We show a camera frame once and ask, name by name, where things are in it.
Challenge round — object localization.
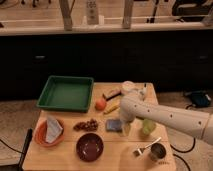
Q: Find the black bar left of table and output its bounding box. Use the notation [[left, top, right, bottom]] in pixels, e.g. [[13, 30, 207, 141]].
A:
[[18, 129, 33, 171]]

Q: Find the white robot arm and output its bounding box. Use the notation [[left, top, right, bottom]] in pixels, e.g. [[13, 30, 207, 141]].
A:
[[120, 93, 213, 146]]

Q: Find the bunch of brown grapes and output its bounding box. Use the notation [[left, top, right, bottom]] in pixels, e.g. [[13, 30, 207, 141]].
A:
[[73, 119, 99, 131]]

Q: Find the yellow banana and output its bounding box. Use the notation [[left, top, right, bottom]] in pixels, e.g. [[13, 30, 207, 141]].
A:
[[103, 104, 119, 115]]

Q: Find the dark red bowl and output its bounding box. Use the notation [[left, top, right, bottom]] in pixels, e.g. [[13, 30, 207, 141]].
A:
[[76, 133, 104, 162]]

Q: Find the blue sponge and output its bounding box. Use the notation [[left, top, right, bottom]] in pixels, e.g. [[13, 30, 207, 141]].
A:
[[106, 119, 122, 132]]

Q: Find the orange fruit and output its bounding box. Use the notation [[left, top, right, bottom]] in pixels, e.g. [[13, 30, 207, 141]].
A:
[[95, 98, 107, 111]]

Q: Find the white folded cloth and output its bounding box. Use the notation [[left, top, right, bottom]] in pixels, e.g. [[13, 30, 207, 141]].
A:
[[45, 116, 63, 143]]

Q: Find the silver fork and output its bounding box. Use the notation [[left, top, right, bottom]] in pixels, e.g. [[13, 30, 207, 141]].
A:
[[133, 137, 161, 157]]

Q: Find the silver metal cup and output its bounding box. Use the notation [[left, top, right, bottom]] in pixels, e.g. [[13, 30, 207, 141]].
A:
[[149, 143, 166, 161]]

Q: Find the white cup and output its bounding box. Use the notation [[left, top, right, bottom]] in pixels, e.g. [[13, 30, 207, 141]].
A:
[[121, 81, 136, 95]]

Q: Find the brown black brush block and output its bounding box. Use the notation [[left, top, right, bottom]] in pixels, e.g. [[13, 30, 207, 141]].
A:
[[103, 88, 121, 101]]

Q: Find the green plastic tray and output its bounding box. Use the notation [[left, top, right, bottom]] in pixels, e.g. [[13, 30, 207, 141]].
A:
[[37, 76, 94, 113]]

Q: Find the dark blue object on floor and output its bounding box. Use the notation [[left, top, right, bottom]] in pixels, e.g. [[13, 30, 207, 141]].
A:
[[184, 91, 211, 108]]

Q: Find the orange bowl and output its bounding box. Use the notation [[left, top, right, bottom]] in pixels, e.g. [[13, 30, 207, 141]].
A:
[[34, 121, 64, 148]]

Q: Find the black cable on floor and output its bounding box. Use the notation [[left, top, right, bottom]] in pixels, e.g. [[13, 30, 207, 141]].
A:
[[170, 136, 198, 171]]

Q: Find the light green cup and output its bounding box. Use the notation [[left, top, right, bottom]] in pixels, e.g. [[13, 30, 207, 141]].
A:
[[142, 119, 156, 135]]

